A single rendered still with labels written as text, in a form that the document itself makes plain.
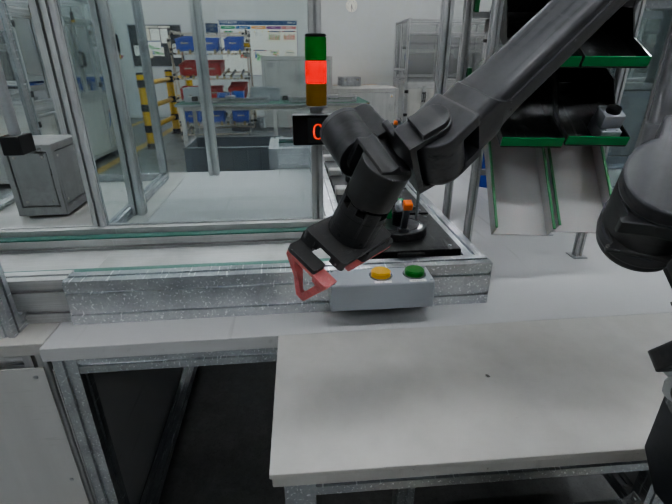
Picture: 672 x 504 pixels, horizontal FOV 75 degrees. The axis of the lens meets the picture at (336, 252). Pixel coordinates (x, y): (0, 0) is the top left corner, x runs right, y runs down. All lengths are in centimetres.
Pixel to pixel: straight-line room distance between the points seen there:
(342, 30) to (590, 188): 1052
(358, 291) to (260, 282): 21
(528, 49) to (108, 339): 86
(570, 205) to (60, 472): 134
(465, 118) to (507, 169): 71
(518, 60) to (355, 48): 1103
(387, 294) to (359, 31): 1084
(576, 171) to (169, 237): 104
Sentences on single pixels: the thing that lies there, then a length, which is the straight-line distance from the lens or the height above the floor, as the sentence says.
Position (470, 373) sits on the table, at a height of 86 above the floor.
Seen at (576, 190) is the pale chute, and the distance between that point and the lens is 123.
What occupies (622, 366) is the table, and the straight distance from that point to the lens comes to 96.
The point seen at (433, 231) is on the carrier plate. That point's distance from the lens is 112.
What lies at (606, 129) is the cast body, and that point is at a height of 122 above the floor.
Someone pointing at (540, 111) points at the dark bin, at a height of 125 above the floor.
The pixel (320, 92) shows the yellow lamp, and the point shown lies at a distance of 110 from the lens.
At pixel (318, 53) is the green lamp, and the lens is 109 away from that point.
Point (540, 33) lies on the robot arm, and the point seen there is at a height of 139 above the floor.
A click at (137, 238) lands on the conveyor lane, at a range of 123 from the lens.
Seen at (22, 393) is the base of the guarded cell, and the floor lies 74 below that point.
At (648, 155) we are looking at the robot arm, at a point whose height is 130.
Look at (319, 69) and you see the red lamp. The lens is 109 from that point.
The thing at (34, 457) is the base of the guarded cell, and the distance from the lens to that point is 126.
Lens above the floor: 137
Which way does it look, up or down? 24 degrees down
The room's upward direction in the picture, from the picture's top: straight up
